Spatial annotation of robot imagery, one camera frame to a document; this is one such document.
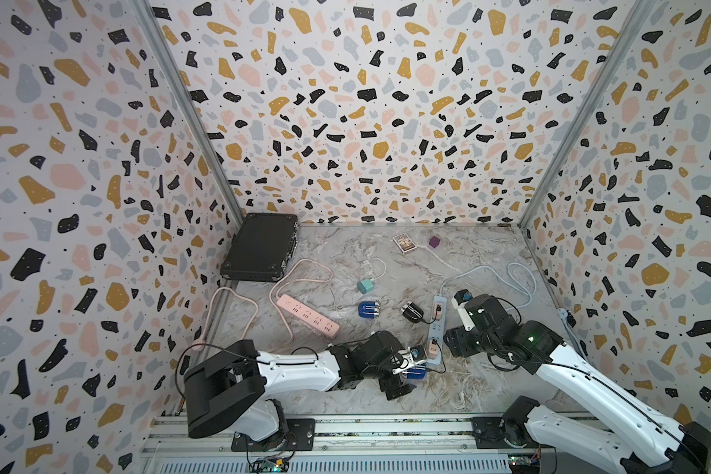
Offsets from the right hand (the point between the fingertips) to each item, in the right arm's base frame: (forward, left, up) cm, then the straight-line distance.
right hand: (455, 335), depth 77 cm
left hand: (-6, +11, -7) cm, 14 cm away
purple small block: (+45, -1, -13) cm, 47 cm away
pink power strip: (+10, +43, -10) cm, 45 cm away
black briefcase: (+37, +65, -8) cm, 75 cm away
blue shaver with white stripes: (+13, +24, -10) cm, 29 cm away
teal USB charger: (+22, +25, -11) cm, 35 cm away
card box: (+43, +11, -11) cm, 46 cm away
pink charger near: (-1, +5, -7) cm, 9 cm away
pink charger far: (+11, +3, -7) cm, 13 cm away
